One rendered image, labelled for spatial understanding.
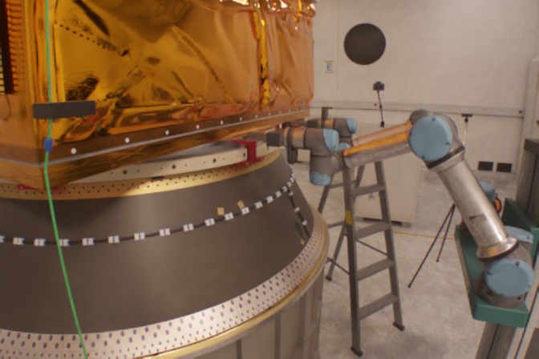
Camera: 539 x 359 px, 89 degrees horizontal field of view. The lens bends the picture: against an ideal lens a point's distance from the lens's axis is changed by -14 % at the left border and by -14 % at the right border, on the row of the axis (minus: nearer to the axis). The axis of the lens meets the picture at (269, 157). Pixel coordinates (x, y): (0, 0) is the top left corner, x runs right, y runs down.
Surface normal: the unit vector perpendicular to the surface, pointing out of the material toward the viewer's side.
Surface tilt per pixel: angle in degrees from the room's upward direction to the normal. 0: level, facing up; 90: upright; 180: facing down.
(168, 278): 62
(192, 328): 43
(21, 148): 90
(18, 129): 99
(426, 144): 84
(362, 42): 90
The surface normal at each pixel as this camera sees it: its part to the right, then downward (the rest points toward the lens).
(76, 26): 0.78, 0.33
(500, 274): -0.56, 0.27
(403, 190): -0.36, 0.19
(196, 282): 0.50, -0.31
